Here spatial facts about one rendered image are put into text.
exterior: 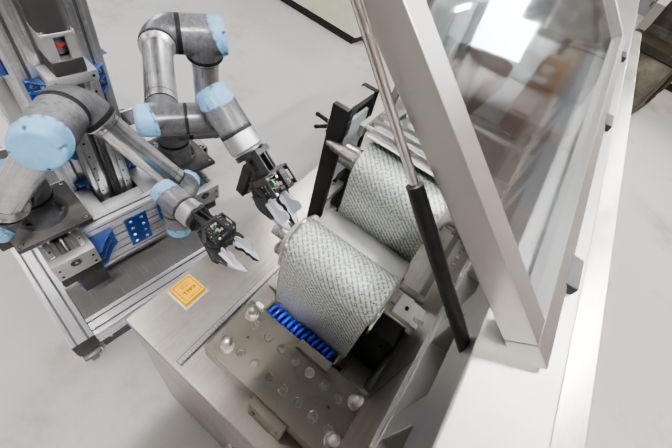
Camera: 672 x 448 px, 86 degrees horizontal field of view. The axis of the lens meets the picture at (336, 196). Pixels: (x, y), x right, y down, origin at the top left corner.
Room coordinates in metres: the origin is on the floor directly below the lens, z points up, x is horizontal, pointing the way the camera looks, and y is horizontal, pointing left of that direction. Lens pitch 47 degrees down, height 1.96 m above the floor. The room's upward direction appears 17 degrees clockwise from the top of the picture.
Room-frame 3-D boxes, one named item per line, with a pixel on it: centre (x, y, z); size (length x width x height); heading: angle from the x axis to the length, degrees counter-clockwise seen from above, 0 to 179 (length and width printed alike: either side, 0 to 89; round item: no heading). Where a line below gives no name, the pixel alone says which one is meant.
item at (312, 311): (0.38, -0.04, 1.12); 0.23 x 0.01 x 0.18; 67
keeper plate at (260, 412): (0.16, 0.00, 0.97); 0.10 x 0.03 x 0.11; 67
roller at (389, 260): (0.55, -0.10, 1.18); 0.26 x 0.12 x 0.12; 67
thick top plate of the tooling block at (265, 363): (0.26, -0.02, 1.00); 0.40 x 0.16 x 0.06; 67
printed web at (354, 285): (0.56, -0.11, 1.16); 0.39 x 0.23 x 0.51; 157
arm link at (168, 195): (0.59, 0.44, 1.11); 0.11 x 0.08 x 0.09; 67
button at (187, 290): (0.43, 0.34, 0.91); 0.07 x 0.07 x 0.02; 67
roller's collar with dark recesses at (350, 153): (0.72, -0.02, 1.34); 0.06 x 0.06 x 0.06; 67
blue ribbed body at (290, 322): (0.36, -0.02, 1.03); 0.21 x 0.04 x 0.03; 67
